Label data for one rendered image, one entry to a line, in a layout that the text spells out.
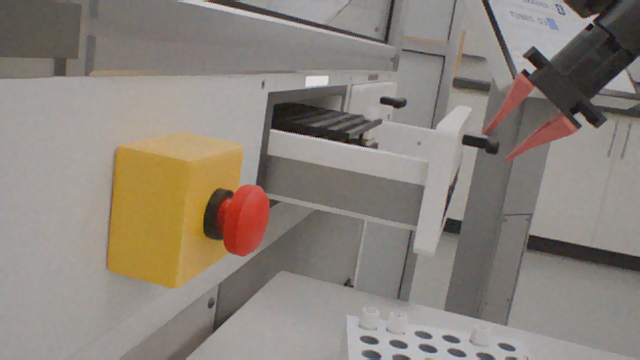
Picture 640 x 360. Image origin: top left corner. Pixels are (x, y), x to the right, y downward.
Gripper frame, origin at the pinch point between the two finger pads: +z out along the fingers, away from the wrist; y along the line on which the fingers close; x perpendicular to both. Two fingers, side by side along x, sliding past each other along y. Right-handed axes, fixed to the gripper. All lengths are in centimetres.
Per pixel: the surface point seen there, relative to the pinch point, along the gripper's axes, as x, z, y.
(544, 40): -91, -16, 3
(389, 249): -157, 72, -15
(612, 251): -301, 25, -113
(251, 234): 38.2, 9.0, 8.3
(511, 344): 26.4, 6.4, -8.5
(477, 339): 28.1, 7.3, -6.4
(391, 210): 16.9, 8.8, 3.3
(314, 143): 16.7, 9.7, 12.0
